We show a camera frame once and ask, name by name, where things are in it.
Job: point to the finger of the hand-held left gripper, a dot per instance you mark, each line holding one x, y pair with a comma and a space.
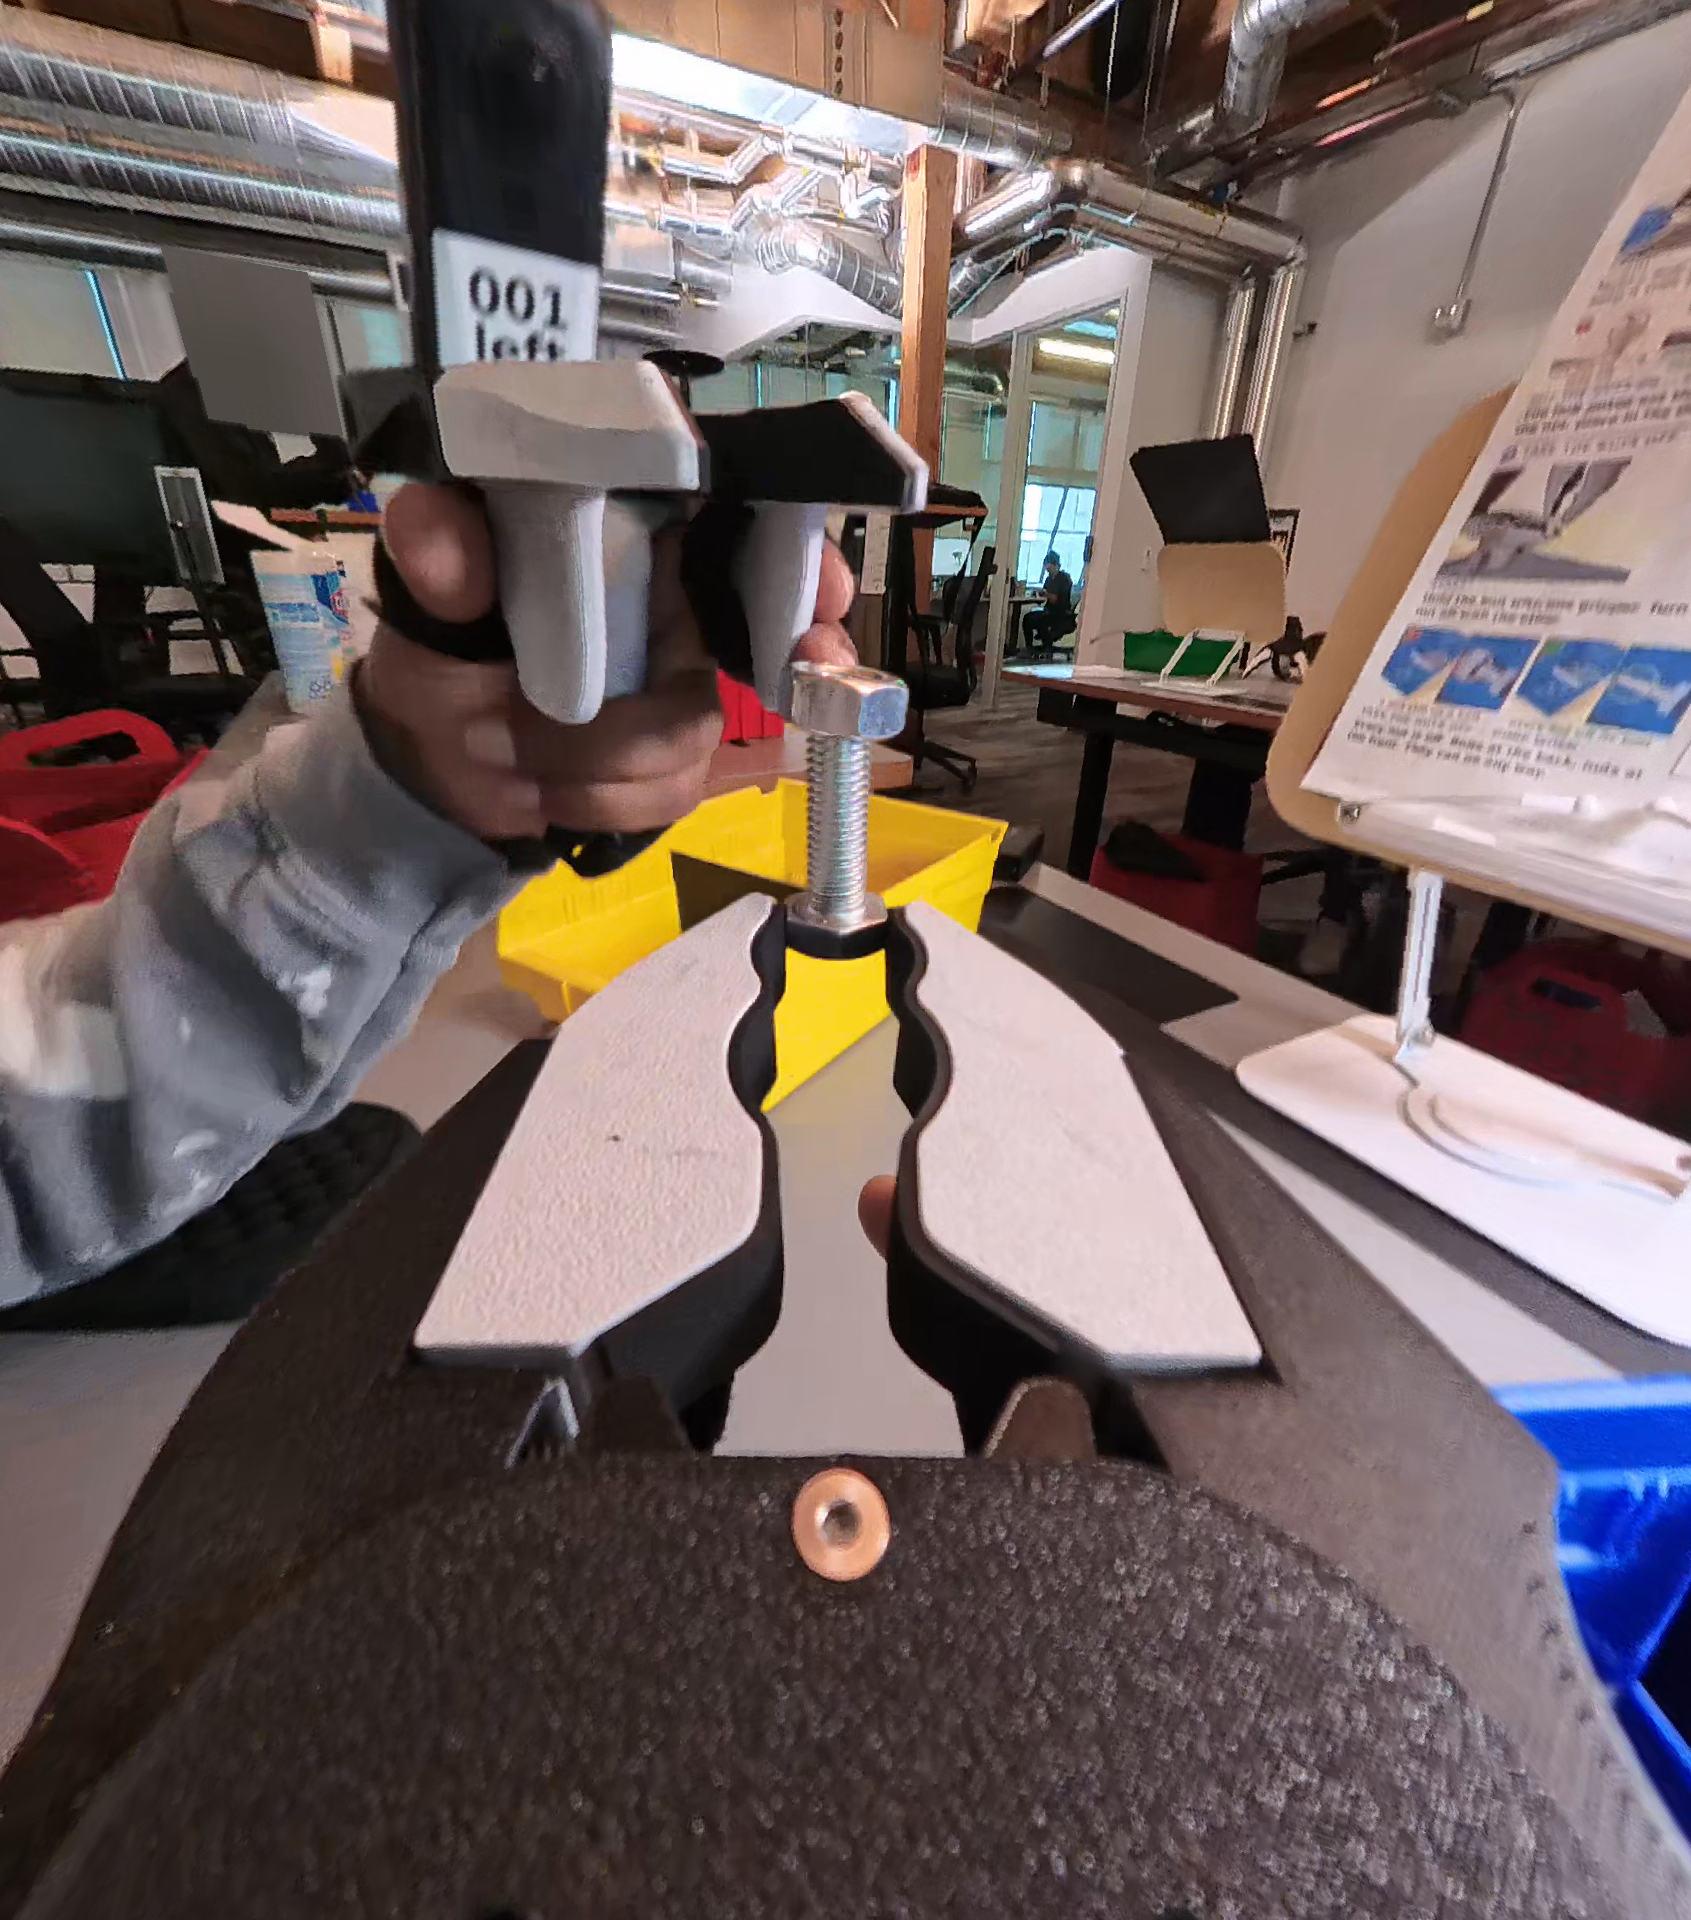
787, 584
561, 428

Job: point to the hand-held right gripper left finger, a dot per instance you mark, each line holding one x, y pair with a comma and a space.
607, 1171

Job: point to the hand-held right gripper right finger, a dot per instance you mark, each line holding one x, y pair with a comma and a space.
1057, 1185

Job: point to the silver hex bolt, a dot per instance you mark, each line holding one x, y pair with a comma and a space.
839, 810

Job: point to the yellow plastic bin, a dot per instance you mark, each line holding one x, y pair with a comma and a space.
607, 914

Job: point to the silver hex nut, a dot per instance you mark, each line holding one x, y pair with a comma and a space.
835, 909

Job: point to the blue plastic bin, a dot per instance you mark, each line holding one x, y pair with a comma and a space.
1640, 1501

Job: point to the person's left forearm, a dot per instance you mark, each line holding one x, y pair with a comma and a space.
155, 1020

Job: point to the silver duct elbow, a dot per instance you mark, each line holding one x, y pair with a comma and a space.
1259, 61

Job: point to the person's right hand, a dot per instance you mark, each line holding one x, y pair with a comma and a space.
877, 1219

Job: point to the person's left hand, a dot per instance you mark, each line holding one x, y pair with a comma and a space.
577, 781

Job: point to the black office chair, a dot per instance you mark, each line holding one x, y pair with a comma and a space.
951, 661

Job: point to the red storage crate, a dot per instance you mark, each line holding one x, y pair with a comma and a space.
1207, 901
1550, 1035

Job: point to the white wipes canister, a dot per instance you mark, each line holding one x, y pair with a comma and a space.
303, 631

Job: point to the wooden-edged office desk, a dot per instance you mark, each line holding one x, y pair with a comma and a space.
1161, 698

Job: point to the green plastic bin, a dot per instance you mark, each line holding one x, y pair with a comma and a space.
1177, 652

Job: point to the small black panel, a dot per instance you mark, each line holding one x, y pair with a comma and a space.
1203, 489

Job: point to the tan document board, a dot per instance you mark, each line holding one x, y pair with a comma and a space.
1221, 589

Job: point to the white document stand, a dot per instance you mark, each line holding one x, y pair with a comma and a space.
1536, 1200

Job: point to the dark computer monitor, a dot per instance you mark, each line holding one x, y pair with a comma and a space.
35, 464

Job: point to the wooden document board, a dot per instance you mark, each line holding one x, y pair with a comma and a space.
1334, 691

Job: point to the printed instruction sheet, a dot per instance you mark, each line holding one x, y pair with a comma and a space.
1610, 524

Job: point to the wooden support post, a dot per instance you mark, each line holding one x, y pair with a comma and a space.
929, 300

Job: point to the silver ventilation duct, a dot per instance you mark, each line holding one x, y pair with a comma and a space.
111, 159
111, 52

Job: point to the metal wall conduit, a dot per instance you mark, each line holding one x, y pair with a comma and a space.
1488, 195

